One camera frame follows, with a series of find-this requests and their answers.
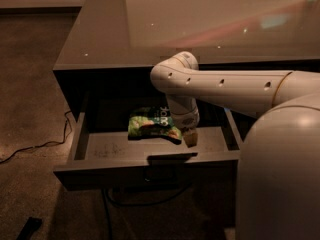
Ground black object on floor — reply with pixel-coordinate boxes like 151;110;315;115
16;217;42;240

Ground green snack bag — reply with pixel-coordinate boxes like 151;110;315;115
128;106;182;145

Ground thick black floor cable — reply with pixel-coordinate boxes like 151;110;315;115
101;183;193;240

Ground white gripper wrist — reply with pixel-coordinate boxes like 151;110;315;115
171;106;200;148

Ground thin black floor cable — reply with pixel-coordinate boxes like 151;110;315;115
0;109;74;165

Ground dark cabinet with glossy top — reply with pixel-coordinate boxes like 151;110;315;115
53;0;320;185

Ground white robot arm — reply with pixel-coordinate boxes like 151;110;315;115
150;52;320;240

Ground dark drawer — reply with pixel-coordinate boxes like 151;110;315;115
54;98;241;190

